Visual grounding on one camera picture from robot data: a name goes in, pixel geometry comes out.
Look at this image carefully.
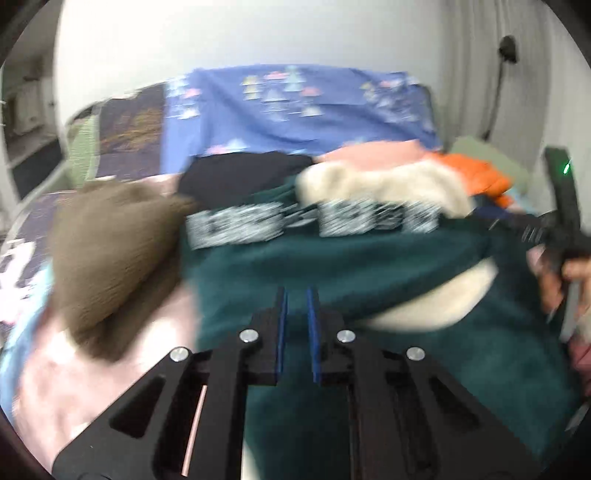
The pink dotted bed cover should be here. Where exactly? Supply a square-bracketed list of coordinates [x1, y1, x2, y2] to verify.
[4, 175, 202, 469]

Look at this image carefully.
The dark green fleece sweater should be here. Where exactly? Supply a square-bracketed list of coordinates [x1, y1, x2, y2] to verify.
[181, 164, 582, 479]

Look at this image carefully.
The black floor lamp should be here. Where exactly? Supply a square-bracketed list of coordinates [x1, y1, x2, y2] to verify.
[481, 35, 519, 142]

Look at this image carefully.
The blue tree-print sheet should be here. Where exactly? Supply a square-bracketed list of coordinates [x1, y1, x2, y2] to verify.
[160, 64, 443, 174]

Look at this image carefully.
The pink folded garment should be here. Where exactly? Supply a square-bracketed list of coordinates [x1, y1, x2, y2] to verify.
[315, 140, 431, 171]

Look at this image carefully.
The black folded garment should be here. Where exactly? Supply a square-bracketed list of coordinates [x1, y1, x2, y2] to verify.
[177, 151, 314, 209]

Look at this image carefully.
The green pillow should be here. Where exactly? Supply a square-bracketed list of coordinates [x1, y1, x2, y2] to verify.
[449, 136, 530, 194]

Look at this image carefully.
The dark patterned pillow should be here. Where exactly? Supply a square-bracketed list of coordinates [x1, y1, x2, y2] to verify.
[95, 83, 165, 180]

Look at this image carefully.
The orange puffer jacket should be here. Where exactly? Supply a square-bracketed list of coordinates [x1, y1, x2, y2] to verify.
[434, 153, 514, 208]

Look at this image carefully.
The person's right hand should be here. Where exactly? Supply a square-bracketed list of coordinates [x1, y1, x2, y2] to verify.
[527, 246, 590, 345]

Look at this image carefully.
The brown knit garment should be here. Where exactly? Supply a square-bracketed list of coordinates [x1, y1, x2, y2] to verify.
[48, 180, 197, 362]

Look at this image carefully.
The white pleated curtain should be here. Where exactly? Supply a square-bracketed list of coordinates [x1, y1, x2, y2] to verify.
[437, 1, 590, 175]

